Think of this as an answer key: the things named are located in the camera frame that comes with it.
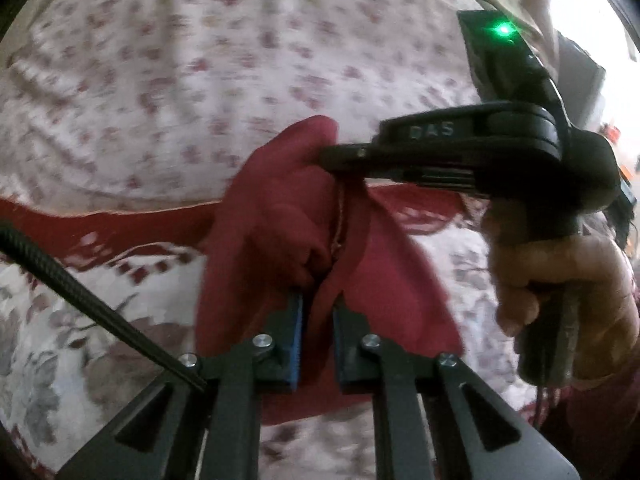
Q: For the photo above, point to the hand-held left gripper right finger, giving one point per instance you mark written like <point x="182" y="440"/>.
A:
<point x="342" y="345"/>

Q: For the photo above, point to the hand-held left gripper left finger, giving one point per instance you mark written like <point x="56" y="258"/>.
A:
<point x="295" y="342"/>

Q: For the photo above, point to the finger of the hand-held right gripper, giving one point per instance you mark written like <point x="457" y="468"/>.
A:
<point x="400" y="160"/>

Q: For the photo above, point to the dark red garment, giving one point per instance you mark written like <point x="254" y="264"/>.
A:
<point x="270" y="220"/>

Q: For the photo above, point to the person's right hand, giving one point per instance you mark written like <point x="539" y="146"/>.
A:
<point x="602" y="290"/>

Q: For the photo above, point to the red-bordered floral blanket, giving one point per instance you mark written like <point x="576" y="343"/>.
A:
<point x="100" y="360"/>

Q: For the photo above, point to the floral white pillow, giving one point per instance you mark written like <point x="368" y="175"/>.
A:
<point x="175" y="70"/>

